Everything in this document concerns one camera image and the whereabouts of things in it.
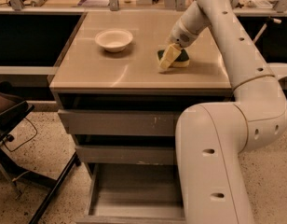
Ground grey drawer cabinet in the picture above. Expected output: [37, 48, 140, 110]
[48, 10, 235, 224]

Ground black office chair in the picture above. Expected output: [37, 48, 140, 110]
[0, 80, 82, 224]

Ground white bowl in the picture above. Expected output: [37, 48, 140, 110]
[95, 29, 133, 53]

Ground green yellow sponge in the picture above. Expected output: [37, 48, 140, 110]
[171, 49, 190, 68]

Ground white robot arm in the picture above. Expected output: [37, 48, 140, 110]
[159, 0, 287, 224]

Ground bottom grey drawer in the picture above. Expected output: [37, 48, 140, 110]
[76, 164, 186, 224]

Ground grey drawer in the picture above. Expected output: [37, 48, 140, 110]
[76, 164, 186, 224]
[75, 135, 176, 165]
[57, 94, 226, 138]

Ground middle grey drawer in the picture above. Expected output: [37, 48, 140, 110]
[75, 135, 176, 165]

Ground white curved plastic cover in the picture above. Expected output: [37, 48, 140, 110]
[268, 63, 287, 80]

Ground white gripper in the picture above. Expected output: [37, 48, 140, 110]
[159, 20, 197, 70]

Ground black floor cable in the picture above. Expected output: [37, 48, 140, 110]
[3, 117, 39, 153]

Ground top grey drawer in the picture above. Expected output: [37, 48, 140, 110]
[57, 94, 226, 138]

